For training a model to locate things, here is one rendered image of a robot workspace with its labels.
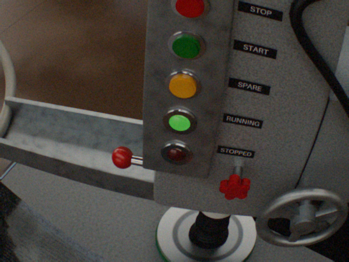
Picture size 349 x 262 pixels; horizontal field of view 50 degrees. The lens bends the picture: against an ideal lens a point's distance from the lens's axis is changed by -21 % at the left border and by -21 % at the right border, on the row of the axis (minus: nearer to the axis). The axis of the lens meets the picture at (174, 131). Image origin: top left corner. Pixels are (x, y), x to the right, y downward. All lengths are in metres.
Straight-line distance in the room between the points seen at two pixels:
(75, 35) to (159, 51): 2.57
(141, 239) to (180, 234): 0.10
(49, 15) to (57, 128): 2.58
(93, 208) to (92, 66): 1.73
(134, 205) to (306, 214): 0.55
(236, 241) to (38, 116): 0.48
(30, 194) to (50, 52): 1.92
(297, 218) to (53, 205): 0.64
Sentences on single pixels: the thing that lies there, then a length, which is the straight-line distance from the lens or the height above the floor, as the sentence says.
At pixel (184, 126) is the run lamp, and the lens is 0.49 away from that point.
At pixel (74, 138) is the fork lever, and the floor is 1.06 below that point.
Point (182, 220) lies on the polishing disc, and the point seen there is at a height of 0.86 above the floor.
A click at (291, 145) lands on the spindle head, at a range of 0.53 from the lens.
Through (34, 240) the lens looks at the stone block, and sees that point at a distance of 1.06.
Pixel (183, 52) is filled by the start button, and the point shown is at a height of 1.40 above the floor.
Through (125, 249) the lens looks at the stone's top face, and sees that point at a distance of 0.95.
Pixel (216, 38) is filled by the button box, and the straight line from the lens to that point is 0.42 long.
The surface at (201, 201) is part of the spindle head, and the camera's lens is 0.63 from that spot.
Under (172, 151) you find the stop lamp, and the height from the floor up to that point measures 1.26.
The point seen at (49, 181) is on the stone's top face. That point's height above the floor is 0.80.
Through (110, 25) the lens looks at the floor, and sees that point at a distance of 3.05.
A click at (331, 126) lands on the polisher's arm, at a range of 0.53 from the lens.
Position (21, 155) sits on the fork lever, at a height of 1.08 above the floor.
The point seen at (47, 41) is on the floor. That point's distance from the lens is 3.01.
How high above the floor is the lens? 1.65
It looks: 47 degrees down
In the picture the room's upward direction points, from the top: 5 degrees clockwise
